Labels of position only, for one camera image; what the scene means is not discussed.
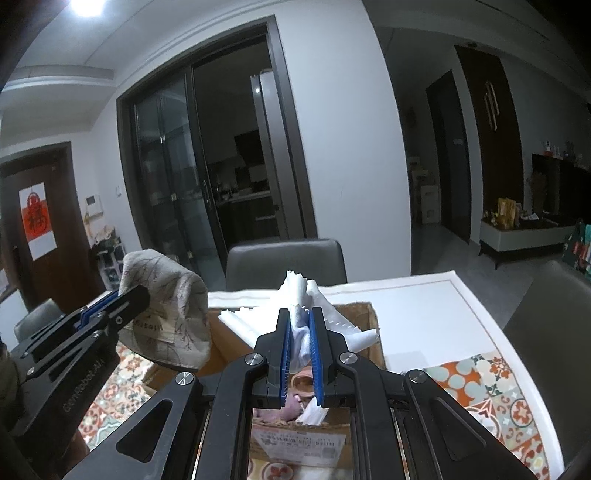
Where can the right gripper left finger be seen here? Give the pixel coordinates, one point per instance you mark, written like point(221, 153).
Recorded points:
point(197, 427)

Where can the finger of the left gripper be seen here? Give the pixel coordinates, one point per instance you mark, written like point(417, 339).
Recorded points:
point(131, 303)
point(90, 322)

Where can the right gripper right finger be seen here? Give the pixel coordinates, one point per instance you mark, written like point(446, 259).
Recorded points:
point(405, 426)

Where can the beige patterned tissue pouch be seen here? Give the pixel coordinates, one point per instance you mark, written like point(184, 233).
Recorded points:
point(173, 330)

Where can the purple knit cloth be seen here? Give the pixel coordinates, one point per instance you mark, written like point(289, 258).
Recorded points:
point(291, 410)

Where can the dusty pink small headband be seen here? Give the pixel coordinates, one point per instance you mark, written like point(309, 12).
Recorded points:
point(302, 384)

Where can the white cloth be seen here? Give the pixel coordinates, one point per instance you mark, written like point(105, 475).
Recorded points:
point(308, 308)

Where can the grey chair near left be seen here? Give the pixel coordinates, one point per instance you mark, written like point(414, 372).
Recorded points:
point(37, 319)

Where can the small shelf rack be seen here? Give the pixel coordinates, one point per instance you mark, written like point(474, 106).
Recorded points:
point(108, 252)

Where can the patterned table runner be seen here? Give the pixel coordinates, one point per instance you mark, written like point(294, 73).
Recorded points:
point(483, 384)

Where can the red fu door poster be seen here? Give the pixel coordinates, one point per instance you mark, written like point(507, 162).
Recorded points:
point(36, 220)

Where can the grey chair behind table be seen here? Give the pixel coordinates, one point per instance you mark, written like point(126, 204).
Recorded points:
point(264, 265)

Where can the grey chair right side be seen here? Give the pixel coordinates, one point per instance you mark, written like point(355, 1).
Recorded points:
point(550, 331)

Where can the white low cabinet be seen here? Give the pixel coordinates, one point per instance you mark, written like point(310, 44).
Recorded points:
point(504, 245)

